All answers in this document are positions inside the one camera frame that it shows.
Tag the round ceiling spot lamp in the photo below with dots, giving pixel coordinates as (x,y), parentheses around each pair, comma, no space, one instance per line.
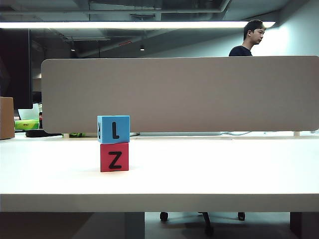
(142,48)

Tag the long ceiling light strip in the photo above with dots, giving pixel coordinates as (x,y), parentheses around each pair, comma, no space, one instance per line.
(134,24)

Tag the red Z letter block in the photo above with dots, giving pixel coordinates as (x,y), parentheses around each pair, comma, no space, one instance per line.
(114,157)

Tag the white paper sheet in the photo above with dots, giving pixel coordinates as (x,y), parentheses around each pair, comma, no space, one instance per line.
(30,113)

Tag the black office chair base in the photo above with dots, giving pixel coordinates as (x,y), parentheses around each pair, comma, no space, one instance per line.
(207,221)

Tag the beige desk divider panel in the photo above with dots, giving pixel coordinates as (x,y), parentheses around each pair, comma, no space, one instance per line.
(179,94)

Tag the blue L letter block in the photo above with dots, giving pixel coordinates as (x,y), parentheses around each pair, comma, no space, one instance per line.
(114,129)

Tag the man in dark shirt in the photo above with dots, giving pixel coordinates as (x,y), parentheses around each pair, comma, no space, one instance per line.
(249,38)

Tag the green tissue box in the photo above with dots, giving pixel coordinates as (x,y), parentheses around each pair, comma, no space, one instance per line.
(26,123)

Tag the dark monitor screen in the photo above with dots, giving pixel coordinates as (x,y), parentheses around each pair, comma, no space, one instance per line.
(15,67)

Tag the cola bottle red label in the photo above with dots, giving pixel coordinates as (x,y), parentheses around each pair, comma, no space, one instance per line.
(41,119)

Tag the brown cardboard box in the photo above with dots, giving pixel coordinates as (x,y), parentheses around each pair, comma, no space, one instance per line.
(6,117)

